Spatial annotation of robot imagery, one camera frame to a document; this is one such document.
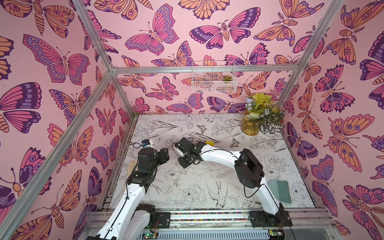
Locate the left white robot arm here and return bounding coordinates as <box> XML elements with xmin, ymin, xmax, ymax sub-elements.
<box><xmin>87</xmin><ymin>147</ymin><xmax>170</xmax><ymax>240</ymax></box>

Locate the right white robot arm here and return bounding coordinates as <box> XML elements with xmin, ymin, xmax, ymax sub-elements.
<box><xmin>173</xmin><ymin>138</ymin><xmax>293</xmax><ymax>227</ymax></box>

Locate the amber glass vase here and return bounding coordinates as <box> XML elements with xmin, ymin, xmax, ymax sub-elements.
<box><xmin>241</xmin><ymin>109</ymin><xmax>260</xmax><ymax>136</ymax></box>

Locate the small potted succulent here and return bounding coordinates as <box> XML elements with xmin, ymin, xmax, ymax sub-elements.
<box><xmin>222</xmin><ymin>75</ymin><xmax>233</xmax><ymax>82</ymax></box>

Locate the artificial plant bouquet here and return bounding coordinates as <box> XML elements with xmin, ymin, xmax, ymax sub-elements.
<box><xmin>246</xmin><ymin>93</ymin><xmax>285</xmax><ymax>134</ymax></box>

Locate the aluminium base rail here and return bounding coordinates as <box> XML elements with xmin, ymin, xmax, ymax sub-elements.
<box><xmin>80</xmin><ymin>206</ymin><xmax>342</xmax><ymax>240</ymax></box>

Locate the white wire basket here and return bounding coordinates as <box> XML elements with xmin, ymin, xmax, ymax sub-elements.
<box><xmin>190</xmin><ymin>65</ymin><xmax>238</xmax><ymax>95</ymax></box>

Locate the aluminium frame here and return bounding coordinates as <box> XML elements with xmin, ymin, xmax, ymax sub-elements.
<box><xmin>1</xmin><ymin>1</ymin><xmax>344</xmax><ymax>240</ymax></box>

